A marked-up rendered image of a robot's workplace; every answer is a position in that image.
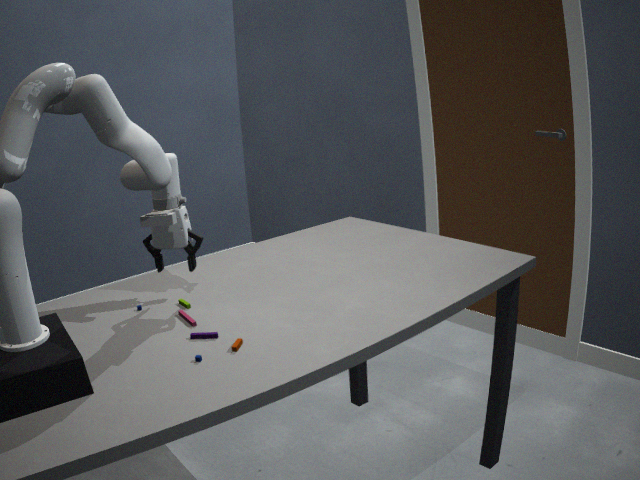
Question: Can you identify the purple rod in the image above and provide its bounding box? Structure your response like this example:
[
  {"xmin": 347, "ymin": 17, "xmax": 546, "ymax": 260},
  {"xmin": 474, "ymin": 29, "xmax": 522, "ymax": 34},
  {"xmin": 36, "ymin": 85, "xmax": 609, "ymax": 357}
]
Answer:
[{"xmin": 190, "ymin": 332, "xmax": 218, "ymax": 339}]

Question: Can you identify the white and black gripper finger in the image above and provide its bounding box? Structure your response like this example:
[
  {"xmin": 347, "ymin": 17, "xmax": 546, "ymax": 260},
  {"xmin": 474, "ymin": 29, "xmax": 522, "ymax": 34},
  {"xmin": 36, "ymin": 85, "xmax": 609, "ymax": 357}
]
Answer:
[
  {"xmin": 183, "ymin": 229, "xmax": 203, "ymax": 272},
  {"xmin": 143, "ymin": 234, "xmax": 164, "ymax": 272}
]

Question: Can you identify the pink rod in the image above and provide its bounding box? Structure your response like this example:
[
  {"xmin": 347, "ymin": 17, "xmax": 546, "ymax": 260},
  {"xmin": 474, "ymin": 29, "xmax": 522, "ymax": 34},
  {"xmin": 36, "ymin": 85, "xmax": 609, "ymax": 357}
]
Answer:
[{"xmin": 179, "ymin": 310, "xmax": 197, "ymax": 326}]

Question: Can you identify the orange rod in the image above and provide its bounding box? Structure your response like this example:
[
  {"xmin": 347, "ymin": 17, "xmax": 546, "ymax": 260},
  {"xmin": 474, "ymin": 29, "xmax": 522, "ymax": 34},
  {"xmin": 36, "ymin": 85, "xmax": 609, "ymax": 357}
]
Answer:
[{"xmin": 232, "ymin": 338, "xmax": 243, "ymax": 352}]

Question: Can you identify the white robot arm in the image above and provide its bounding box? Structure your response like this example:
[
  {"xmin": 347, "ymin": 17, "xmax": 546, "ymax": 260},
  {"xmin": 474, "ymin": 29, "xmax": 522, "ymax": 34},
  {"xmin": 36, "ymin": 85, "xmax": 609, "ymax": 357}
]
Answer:
[{"xmin": 0, "ymin": 63, "xmax": 186, "ymax": 352}]

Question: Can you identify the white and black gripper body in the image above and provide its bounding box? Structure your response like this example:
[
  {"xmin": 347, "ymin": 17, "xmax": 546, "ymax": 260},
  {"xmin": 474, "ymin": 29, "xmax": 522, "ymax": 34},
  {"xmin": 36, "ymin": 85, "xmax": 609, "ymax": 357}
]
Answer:
[{"xmin": 151, "ymin": 205, "xmax": 193, "ymax": 249}]

